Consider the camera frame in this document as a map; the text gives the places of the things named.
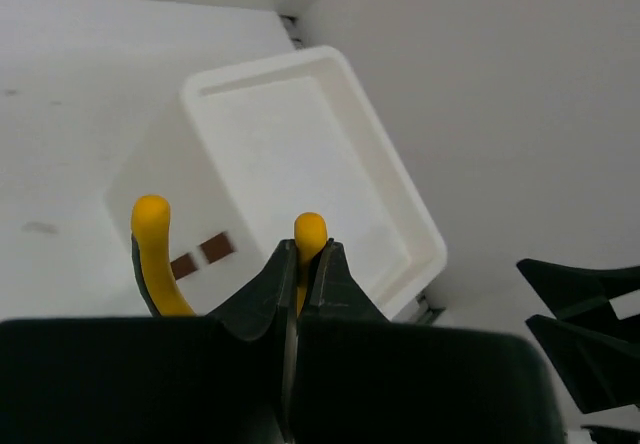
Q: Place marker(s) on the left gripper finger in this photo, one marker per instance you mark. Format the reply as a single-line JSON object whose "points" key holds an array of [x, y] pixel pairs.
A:
{"points": [[340, 299]]}

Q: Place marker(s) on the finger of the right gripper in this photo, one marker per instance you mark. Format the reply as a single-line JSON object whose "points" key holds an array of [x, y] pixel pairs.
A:
{"points": [[594, 352], [571, 292]]}

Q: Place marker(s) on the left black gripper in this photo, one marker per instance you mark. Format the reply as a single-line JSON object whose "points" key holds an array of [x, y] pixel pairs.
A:
{"points": [[230, 380]]}

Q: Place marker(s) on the drawer brown handle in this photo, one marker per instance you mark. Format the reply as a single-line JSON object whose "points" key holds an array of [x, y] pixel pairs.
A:
{"points": [[183, 266]]}

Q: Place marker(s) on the yellow black pliers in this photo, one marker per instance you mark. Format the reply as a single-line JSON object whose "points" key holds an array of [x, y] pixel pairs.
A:
{"points": [[150, 224]]}

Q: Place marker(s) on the white drawer cabinet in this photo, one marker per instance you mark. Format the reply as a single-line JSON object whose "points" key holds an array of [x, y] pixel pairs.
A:
{"points": [[243, 150]]}

